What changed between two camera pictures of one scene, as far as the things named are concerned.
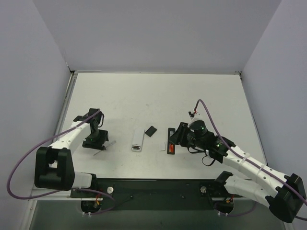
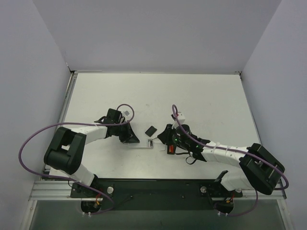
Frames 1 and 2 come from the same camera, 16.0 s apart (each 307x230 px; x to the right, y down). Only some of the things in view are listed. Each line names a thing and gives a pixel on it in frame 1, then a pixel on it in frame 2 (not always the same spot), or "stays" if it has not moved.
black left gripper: (95, 144) to (125, 132)
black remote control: (171, 144) stays
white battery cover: (162, 146) stays
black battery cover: (151, 131) stays
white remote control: (138, 140) to (143, 143)
